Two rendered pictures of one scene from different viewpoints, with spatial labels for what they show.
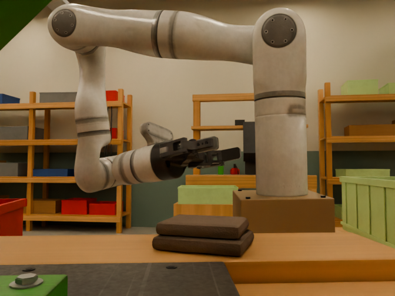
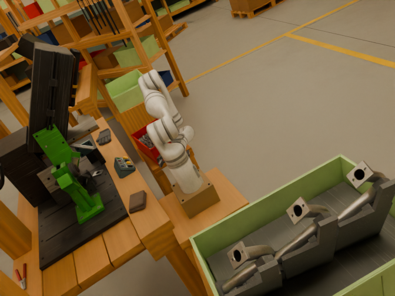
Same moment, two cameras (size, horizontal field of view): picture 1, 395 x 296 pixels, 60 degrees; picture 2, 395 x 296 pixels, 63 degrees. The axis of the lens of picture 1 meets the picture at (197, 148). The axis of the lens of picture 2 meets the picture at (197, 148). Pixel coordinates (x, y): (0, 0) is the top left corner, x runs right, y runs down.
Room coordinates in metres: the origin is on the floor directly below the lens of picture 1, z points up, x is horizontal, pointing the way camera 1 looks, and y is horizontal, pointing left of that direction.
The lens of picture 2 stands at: (0.52, -1.23, 1.75)
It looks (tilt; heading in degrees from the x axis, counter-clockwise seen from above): 31 degrees down; 79
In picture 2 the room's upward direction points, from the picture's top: 24 degrees counter-clockwise
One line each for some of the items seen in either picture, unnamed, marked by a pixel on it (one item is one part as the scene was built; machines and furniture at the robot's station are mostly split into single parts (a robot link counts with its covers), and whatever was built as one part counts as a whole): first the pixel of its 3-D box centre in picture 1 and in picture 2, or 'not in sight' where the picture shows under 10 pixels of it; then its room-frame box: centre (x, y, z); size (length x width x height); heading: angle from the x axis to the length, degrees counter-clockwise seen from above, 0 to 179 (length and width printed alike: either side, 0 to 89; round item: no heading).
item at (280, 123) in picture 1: (280, 147); (183, 171); (0.63, -0.15, 1.03); 0.09 x 0.09 x 0.17; 9
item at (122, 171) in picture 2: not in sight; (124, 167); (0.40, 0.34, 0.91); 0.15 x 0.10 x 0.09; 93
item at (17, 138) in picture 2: not in sight; (30, 165); (-0.05, 0.61, 1.07); 0.30 x 0.18 x 0.34; 93
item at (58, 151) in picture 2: not in sight; (54, 144); (0.16, 0.44, 1.17); 0.13 x 0.12 x 0.20; 93
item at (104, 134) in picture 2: not in sight; (103, 137); (0.35, 0.85, 0.91); 0.20 x 0.11 x 0.03; 82
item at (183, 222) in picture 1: (205, 232); (137, 201); (0.39, -0.01, 0.92); 0.10 x 0.08 x 0.03; 72
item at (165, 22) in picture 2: not in sight; (159, 30); (2.41, 6.96, 0.22); 1.20 x 0.80 x 0.44; 33
